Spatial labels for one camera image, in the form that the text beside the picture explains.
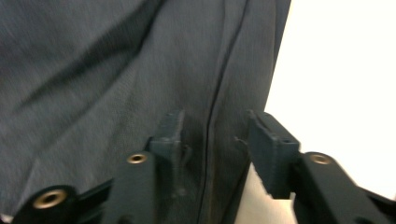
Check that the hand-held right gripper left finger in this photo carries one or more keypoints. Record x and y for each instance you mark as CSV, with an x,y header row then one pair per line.
x,y
171,155

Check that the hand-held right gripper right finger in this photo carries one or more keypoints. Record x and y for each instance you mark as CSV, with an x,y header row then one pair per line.
x,y
274,155

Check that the black pleated skirt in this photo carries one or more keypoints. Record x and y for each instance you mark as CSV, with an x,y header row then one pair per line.
x,y
109,93

